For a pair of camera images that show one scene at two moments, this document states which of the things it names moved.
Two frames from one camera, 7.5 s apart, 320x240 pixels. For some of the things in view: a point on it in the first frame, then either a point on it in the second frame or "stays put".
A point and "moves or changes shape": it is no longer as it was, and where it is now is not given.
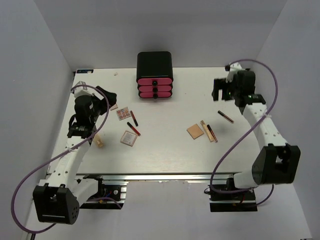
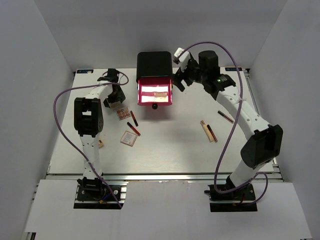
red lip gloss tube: x=134 y=118 stays put
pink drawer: x=154 y=81 moves or changes shape
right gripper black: x=221 y=84 to x=182 y=75
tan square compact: x=195 y=131 to x=159 y=94
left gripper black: x=103 y=102 to x=119 y=97
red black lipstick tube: x=133 y=128 stays put
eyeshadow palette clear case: x=123 y=113 stays put
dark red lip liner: x=212 y=133 stays put
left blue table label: x=84 y=71 stays put
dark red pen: x=226 y=116 stays put
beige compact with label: x=129 y=138 stays put
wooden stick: x=210 y=136 stays put
